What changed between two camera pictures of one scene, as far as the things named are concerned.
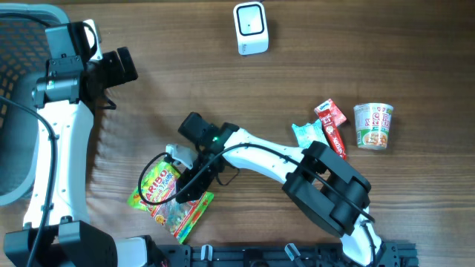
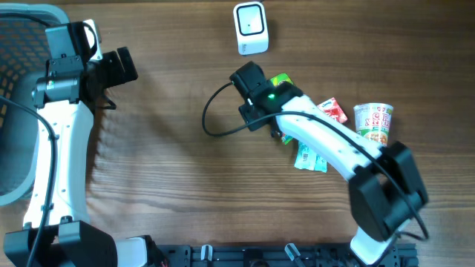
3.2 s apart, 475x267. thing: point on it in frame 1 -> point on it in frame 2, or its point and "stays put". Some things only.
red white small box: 329,106 stays put
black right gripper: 200,178 -> 246,112
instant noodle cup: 373,124 stays put
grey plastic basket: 23,57 stays put
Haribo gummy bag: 157,196 -> 276,81
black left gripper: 121,65 stays put
